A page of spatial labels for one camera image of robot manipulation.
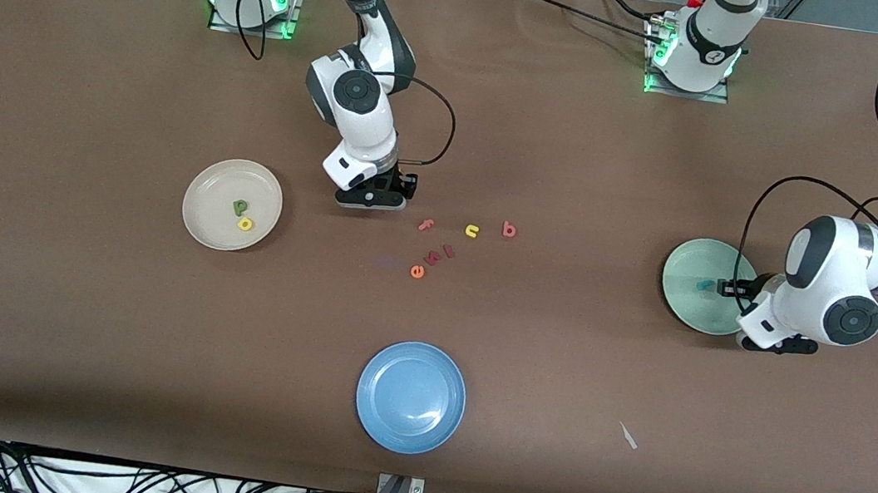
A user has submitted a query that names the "green round plate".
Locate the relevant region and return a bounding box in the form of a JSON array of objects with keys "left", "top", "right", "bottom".
[{"left": 655, "top": 234, "right": 767, "bottom": 341}]

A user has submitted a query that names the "brown table cover sheet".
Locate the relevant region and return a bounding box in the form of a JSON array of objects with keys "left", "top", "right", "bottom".
[{"left": 0, "top": 0, "right": 878, "bottom": 493}]

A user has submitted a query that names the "beige round plate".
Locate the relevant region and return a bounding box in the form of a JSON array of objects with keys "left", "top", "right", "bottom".
[{"left": 177, "top": 153, "right": 288, "bottom": 258}]

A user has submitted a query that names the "blue round plate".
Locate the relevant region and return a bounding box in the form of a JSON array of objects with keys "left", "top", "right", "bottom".
[{"left": 349, "top": 334, "right": 472, "bottom": 461}]

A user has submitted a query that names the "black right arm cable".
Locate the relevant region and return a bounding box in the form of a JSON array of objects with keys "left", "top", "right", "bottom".
[{"left": 143, "top": 0, "right": 471, "bottom": 171}]

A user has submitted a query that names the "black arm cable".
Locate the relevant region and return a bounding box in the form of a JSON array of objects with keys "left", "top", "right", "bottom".
[
  {"left": 731, "top": 0, "right": 878, "bottom": 313},
  {"left": 143, "top": 0, "right": 471, "bottom": 171}
]

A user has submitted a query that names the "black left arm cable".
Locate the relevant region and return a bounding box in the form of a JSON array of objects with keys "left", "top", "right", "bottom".
[{"left": 731, "top": 0, "right": 878, "bottom": 313}]

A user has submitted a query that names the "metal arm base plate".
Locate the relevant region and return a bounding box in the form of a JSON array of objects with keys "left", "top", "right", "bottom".
[
  {"left": 640, "top": 13, "right": 739, "bottom": 106},
  {"left": 208, "top": 0, "right": 307, "bottom": 42}
]

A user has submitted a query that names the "black base power cable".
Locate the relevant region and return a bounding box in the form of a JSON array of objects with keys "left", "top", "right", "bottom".
[{"left": 516, "top": 0, "right": 675, "bottom": 45}]

